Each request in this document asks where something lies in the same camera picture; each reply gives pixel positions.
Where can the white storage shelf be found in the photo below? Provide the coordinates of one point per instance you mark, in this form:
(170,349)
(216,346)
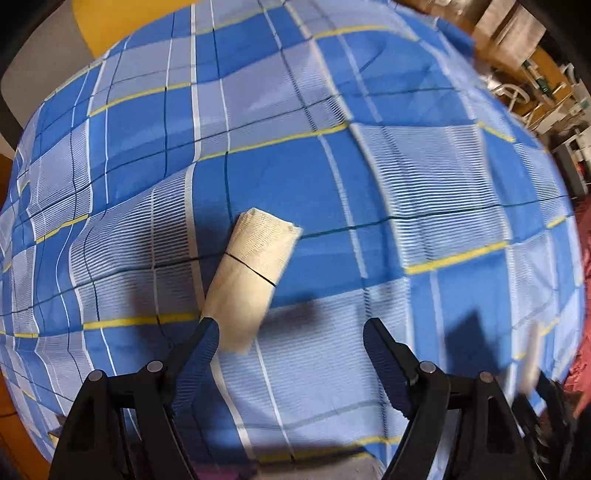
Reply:
(577,152)

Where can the wooden desk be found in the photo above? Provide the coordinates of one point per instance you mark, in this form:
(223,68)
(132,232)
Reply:
(508,60)

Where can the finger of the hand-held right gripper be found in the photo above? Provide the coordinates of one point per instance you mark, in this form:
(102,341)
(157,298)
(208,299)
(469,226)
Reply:
(559,406)

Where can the orange wooden wardrobe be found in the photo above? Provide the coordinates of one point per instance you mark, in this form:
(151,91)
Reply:
(5,415)

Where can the beige cloth black band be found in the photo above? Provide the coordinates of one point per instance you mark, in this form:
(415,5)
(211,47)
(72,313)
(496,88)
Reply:
(249,277)

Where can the pink patterned cloth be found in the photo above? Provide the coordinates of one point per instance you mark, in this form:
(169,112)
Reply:
(582,378)

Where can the cluttered side table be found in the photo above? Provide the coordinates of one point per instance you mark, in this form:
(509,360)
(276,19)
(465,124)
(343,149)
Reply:
(554,92)

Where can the striped beige curtain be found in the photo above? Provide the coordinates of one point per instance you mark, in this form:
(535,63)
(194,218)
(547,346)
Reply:
(508,23)

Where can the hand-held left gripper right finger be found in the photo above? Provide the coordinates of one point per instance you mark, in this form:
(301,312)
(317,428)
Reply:
(388,369)

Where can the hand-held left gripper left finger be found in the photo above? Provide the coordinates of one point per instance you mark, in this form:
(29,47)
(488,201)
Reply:
(198,364)

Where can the grey yellow blue sofa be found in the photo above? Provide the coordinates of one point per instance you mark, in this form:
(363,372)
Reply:
(106,27)

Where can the black rolled mat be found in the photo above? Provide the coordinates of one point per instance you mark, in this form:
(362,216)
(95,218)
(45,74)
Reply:
(7,120)

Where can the blue plaid bedsheet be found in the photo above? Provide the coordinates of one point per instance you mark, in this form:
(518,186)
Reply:
(369,184)

